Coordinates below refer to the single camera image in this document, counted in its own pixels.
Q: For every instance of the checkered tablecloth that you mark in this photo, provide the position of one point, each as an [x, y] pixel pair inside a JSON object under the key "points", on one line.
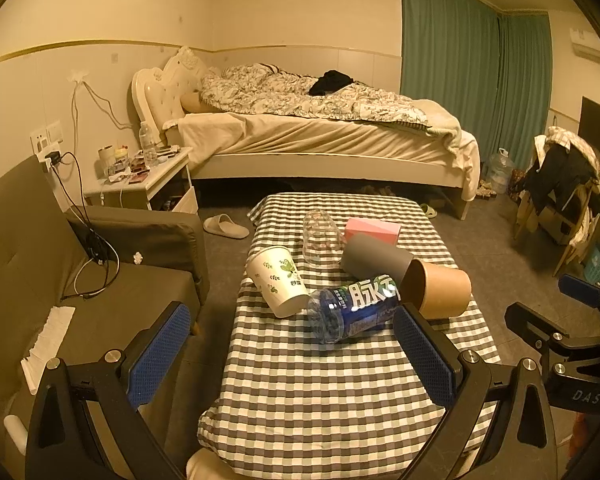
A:
{"points": [[291, 408]]}

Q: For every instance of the large water jug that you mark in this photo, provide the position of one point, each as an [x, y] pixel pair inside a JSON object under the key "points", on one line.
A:
{"points": [[500, 168]]}

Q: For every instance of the white roll on sofa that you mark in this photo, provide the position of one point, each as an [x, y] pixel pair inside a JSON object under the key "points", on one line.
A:
{"points": [[17, 432]]}

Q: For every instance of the white bed frame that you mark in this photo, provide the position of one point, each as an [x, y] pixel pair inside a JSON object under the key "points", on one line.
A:
{"points": [[156, 94]]}

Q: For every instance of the blue basket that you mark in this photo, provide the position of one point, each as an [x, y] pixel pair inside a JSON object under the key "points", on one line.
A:
{"points": [[592, 268]]}

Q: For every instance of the beige pillow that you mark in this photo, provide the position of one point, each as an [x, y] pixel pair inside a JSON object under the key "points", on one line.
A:
{"points": [[192, 103]]}

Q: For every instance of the white nightstand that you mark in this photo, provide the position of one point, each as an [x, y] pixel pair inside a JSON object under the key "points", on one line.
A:
{"points": [[167, 187]]}

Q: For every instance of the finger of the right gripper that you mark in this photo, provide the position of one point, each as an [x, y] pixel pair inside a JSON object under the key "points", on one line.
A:
{"points": [[581, 290], [543, 335]]}

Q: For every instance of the black garment on bed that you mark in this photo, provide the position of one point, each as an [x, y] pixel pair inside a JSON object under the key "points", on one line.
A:
{"points": [[330, 82]]}

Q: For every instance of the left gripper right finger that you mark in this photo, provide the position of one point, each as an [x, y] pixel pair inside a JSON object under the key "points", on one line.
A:
{"points": [[520, 441]]}

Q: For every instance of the grey plastic cup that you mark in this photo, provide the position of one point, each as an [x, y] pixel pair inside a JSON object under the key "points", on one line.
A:
{"points": [[365, 256]]}

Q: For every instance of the white paper on sofa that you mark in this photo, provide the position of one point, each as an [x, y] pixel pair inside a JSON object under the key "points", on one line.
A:
{"points": [[46, 346]]}

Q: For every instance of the grey sofa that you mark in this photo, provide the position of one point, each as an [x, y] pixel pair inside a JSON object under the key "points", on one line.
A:
{"points": [[43, 264]]}

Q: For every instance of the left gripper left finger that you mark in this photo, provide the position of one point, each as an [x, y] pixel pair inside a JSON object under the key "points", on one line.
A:
{"points": [[76, 403]]}

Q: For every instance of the blue plastic drink bottle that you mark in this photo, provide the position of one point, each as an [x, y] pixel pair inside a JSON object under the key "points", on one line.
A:
{"points": [[346, 311]]}

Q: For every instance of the brown kraft paper cup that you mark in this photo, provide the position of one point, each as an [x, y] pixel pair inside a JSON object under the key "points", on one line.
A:
{"points": [[436, 291]]}

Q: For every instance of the patterned duvet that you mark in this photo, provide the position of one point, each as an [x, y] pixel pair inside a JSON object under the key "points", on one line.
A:
{"points": [[267, 89]]}

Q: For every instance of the green slipper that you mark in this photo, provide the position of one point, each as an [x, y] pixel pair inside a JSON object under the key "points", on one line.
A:
{"points": [[428, 211]]}

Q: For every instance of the chair piled with clothes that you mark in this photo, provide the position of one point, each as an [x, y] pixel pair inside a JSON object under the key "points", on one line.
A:
{"points": [[560, 192]]}

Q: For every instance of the white air conditioner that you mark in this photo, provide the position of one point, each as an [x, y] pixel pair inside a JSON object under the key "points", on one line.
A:
{"points": [[585, 44]]}

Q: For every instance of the person's right hand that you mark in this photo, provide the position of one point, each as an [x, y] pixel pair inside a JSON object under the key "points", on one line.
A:
{"points": [[579, 436]]}

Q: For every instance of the green curtain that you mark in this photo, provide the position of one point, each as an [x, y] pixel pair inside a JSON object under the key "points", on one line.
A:
{"points": [[493, 71]]}

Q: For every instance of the pink hexagonal cup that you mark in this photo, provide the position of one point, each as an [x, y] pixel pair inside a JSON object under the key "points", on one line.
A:
{"points": [[388, 232]]}

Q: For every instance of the beige slipper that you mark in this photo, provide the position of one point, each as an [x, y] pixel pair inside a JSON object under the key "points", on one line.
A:
{"points": [[222, 225]]}

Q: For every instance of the clear water bottle on nightstand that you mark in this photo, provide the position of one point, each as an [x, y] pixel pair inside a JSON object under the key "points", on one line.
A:
{"points": [[147, 144]]}

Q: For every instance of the white paper cup green leaves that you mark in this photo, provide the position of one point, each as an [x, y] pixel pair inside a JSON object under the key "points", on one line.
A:
{"points": [[278, 280]]}

